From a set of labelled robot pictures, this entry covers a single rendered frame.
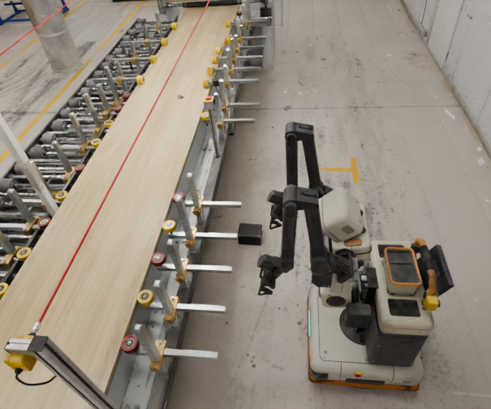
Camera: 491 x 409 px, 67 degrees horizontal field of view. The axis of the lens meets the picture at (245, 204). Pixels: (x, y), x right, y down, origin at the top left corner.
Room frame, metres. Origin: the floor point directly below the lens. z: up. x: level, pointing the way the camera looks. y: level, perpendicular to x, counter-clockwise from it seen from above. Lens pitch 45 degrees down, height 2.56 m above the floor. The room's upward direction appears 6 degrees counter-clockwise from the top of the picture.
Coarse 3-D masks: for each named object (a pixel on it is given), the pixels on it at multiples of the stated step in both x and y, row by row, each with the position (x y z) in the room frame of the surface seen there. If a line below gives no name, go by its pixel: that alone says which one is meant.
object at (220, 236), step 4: (172, 232) 1.58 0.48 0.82; (176, 232) 1.58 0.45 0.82; (180, 232) 1.58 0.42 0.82; (172, 236) 1.56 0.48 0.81; (176, 236) 1.56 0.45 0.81; (180, 236) 1.55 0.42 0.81; (184, 236) 1.55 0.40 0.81; (196, 236) 1.53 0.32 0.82; (200, 236) 1.53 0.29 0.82; (204, 236) 1.52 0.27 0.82; (208, 236) 1.52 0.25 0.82; (212, 236) 1.51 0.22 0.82; (216, 236) 1.51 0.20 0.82; (220, 236) 1.51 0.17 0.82; (224, 236) 1.50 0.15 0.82; (228, 236) 1.50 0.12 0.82; (232, 236) 1.50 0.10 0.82; (236, 236) 1.49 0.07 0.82
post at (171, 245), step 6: (168, 240) 1.27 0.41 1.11; (168, 246) 1.25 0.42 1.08; (174, 246) 1.26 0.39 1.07; (174, 252) 1.25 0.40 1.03; (174, 258) 1.25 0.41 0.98; (180, 258) 1.28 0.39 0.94; (174, 264) 1.25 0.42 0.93; (180, 264) 1.26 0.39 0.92; (180, 270) 1.25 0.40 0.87; (180, 282) 1.25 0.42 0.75; (186, 282) 1.25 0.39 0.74
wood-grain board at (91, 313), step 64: (192, 64) 3.84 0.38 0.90; (128, 128) 2.73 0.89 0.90; (192, 128) 2.62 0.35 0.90; (128, 192) 1.92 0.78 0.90; (64, 256) 1.42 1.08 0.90; (128, 256) 1.36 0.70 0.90; (0, 320) 1.04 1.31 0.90; (64, 320) 1.00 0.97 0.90; (128, 320) 0.96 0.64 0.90; (0, 384) 0.71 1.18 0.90; (64, 384) 0.68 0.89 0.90
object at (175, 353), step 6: (138, 348) 0.84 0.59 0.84; (132, 354) 0.82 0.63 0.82; (138, 354) 0.82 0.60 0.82; (144, 354) 0.81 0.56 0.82; (168, 354) 0.79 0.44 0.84; (174, 354) 0.79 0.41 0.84; (180, 354) 0.79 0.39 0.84; (186, 354) 0.78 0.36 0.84; (192, 354) 0.78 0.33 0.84; (198, 354) 0.78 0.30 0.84; (204, 354) 0.77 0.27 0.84; (210, 354) 0.77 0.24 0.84; (216, 354) 0.77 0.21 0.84
